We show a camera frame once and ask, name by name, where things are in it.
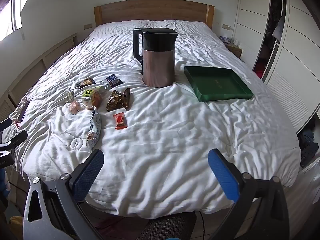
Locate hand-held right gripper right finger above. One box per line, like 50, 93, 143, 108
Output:
207, 149, 290, 240

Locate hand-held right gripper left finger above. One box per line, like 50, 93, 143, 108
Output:
23, 149, 105, 240

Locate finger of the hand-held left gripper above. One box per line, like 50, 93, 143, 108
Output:
7, 130, 28, 146
0, 119, 12, 132

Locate dried fruit chips packet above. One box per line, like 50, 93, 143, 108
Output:
81, 86, 105, 110

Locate green tray box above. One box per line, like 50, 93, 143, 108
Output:
184, 66, 254, 102

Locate phone with red case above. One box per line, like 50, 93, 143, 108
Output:
15, 100, 32, 128

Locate blue fabric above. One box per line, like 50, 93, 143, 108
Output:
0, 167, 10, 205

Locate long blue and white packet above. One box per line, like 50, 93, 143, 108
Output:
86, 110, 102, 147

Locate red snack packet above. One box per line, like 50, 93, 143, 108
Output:
113, 112, 128, 130

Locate white slatted low cabinet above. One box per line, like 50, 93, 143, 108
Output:
0, 34, 78, 120

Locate pink snack packet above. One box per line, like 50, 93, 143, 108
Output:
68, 100, 84, 114

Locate dark striped rug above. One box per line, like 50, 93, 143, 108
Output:
147, 213, 200, 240

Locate white bed duvet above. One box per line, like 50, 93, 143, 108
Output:
5, 19, 302, 220

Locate brown snack packet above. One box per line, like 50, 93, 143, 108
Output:
106, 88, 131, 112

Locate dark cookie packet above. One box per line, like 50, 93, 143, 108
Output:
76, 77, 95, 90

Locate pile of dark clothes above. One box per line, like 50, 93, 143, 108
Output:
297, 127, 319, 168

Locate blue and silver snack packet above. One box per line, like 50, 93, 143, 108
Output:
99, 74, 122, 89

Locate window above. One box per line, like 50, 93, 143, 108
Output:
0, 0, 24, 40

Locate wooden nightstand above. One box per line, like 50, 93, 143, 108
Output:
225, 42, 242, 58

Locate copper and black kettle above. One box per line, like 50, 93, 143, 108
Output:
133, 27, 178, 88

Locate white wardrobe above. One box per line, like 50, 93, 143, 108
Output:
231, 0, 320, 133

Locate hanging clothes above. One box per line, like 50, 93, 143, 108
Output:
265, 0, 286, 53

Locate wooden headboard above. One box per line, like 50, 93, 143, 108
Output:
94, 0, 215, 30

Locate black cable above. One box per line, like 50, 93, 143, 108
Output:
199, 211, 207, 240

